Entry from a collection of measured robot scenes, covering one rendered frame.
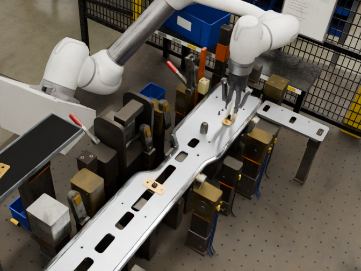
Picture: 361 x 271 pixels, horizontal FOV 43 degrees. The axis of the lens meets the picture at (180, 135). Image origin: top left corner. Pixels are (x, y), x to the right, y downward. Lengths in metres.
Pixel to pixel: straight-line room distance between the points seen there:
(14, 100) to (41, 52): 1.91
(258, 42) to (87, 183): 0.74
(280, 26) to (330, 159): 0.82
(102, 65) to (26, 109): 0.41
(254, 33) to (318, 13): 0.60
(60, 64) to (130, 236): 0.92
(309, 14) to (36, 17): 2.87
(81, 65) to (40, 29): 2.18
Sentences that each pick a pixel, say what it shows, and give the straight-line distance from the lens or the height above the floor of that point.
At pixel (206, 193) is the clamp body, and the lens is 1.55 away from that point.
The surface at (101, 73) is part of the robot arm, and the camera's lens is 2.19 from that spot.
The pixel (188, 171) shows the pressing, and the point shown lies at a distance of 1.66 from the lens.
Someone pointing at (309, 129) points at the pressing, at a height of 1.00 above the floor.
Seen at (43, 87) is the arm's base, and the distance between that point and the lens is 2.07.
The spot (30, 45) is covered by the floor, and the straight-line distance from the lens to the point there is 4.08.
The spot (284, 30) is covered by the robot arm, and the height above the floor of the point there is 1.40.
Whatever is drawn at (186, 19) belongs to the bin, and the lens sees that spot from 2.21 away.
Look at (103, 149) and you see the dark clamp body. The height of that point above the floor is 1.08.
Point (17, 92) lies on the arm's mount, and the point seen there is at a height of 0.98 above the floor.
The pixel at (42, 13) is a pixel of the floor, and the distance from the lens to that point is 4.50.
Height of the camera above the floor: 2.26
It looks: 45 degrees down
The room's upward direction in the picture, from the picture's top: 6 degrees clockwise
